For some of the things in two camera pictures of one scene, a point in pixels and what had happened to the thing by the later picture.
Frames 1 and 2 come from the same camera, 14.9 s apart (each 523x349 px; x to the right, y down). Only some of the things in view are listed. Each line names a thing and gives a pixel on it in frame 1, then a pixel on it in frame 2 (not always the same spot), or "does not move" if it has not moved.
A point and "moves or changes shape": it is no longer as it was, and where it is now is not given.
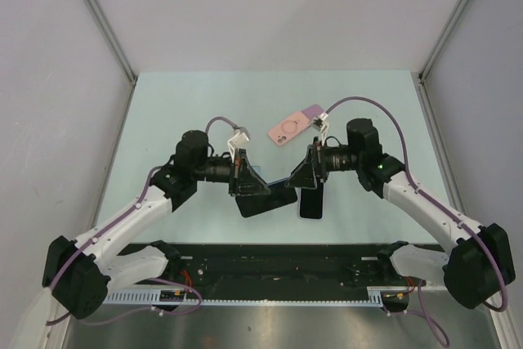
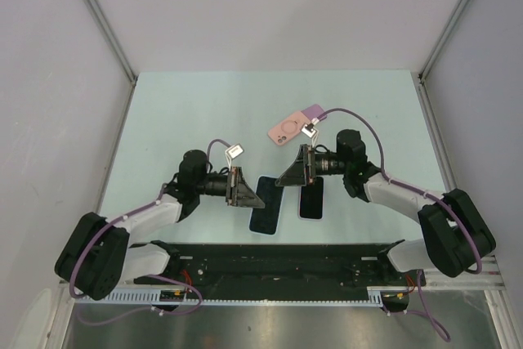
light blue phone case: [257, 169] to [265, 221]
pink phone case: [288, 127] does not move
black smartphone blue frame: [279, 196] moves or changes shape
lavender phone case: [310, 203] does not move
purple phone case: [313, 111] does not move
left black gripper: [244, 180] to [240, 193]
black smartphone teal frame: [311, 202] does not move
